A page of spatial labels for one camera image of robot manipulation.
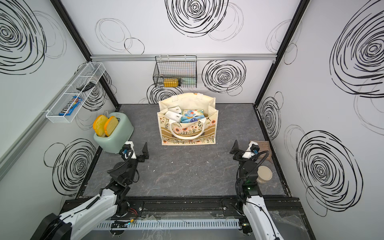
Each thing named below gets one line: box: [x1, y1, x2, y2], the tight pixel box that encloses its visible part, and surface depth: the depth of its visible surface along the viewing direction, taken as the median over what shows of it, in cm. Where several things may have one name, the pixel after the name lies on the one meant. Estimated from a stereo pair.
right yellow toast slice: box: [104, 116, 119, 137], surface depth 84 cm
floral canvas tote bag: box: [157, 93, 219, 146], surface depth 86 cm
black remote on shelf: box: [76, 81, 96, 92], surface depth 82 cm
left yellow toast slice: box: [93, 114, 108, 137], surface depth 83 cm
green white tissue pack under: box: [165, 110, 183, 123], surface depth 80 cm
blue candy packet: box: [58, 96, 83, 116], surface depth 72 cm
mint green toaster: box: [93, 112, 134, 154], surface depth 88 cm
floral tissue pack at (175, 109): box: [168, 105, 182, 114], surface depth 89 cm
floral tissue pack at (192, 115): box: [181, 109, 206, 123], surface depth 91 cm
